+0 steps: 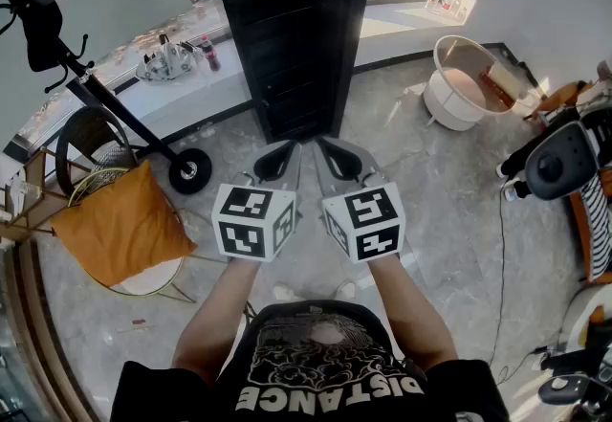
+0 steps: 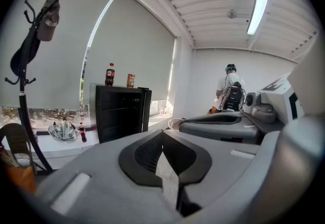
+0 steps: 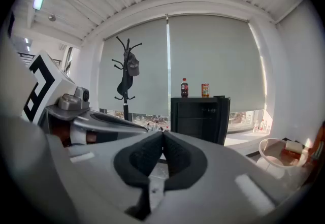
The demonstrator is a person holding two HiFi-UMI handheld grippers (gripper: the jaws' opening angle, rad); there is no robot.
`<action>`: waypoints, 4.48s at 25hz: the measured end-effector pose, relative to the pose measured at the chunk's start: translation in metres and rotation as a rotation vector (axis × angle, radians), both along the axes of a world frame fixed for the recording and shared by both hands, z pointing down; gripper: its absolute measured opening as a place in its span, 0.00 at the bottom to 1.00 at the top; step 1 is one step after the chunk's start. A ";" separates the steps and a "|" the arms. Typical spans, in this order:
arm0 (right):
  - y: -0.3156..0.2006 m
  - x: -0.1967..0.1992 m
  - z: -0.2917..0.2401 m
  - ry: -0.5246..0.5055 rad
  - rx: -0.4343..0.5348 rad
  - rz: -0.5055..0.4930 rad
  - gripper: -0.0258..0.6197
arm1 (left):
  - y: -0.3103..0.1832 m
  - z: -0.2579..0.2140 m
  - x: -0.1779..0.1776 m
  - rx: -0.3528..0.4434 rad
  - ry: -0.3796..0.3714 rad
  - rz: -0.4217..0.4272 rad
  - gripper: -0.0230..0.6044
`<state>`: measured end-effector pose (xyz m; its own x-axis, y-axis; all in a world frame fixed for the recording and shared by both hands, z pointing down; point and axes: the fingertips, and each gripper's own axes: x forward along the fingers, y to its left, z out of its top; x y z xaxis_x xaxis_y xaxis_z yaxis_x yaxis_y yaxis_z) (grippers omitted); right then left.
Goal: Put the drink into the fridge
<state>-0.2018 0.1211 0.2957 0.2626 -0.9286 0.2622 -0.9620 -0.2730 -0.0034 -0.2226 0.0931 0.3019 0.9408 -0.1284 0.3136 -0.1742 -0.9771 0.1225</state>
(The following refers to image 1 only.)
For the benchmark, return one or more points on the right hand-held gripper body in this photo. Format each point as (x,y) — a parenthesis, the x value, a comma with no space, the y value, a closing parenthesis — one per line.
(368,228)

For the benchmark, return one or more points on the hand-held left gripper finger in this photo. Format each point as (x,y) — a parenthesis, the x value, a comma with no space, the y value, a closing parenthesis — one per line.
(295,176)
(260,154)

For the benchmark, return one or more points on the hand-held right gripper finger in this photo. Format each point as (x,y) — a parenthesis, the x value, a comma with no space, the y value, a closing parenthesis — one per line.
(364,159)
(327,178)

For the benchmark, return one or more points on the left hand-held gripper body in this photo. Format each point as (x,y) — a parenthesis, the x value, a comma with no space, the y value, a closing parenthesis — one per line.
(248,228)

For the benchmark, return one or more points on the black cabinet fridge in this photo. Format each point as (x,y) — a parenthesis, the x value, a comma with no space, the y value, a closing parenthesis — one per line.
(287,51)

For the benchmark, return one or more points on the person's right forearm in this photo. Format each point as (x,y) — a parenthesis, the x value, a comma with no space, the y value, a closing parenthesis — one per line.
(411,310)

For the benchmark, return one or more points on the person's left forearm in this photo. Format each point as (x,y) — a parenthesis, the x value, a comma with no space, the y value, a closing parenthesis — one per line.
(215,319)

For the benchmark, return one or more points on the black coat rack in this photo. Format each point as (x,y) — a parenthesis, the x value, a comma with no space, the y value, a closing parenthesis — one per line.
(203,178)

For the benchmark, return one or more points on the person's right white shoe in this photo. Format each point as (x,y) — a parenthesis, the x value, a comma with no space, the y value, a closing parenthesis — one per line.
(345,291)

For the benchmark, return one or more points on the white window ledge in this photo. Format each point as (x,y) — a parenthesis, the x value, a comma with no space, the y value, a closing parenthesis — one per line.
(191,95)

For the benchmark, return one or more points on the white round tub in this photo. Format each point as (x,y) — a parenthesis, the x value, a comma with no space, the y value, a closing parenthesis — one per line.
(444,95)

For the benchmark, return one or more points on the small cola bottle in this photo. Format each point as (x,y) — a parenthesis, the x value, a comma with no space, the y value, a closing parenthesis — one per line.
(210,54)

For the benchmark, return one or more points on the orange cushion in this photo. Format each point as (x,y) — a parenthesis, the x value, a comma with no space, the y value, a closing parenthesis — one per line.
(119,224)

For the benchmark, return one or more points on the white patterned bag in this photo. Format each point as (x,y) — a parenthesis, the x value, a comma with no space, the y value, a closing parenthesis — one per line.
(167,61)

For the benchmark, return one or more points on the red book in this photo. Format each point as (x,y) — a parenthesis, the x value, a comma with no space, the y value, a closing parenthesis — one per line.
(492,90)

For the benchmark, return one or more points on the cream book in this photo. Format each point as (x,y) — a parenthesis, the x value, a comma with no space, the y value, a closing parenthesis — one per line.
(504,78)

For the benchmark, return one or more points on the person's black printed t-shirt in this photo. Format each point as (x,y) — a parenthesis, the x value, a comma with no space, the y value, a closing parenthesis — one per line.
(311,386)

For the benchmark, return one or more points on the dark wicker chair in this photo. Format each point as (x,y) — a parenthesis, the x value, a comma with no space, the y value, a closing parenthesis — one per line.
(88,128)

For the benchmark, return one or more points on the black grey device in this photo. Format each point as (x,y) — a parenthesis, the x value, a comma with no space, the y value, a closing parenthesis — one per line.
(554,166)

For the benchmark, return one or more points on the orange armchair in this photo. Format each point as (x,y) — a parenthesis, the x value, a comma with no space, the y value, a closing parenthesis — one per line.
(581,228)

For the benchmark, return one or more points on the wooden shelf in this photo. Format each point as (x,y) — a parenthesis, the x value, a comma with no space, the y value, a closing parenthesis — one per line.
(28,214)

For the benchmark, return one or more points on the striped cushion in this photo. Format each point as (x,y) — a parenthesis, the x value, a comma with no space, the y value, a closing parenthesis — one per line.
(600,228)

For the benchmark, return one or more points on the black hanging garment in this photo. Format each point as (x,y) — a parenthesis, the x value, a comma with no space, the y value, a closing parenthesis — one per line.
(40,37)

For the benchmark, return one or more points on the black glossy device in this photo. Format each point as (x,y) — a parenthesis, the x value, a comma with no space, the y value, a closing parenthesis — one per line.
(574,391)

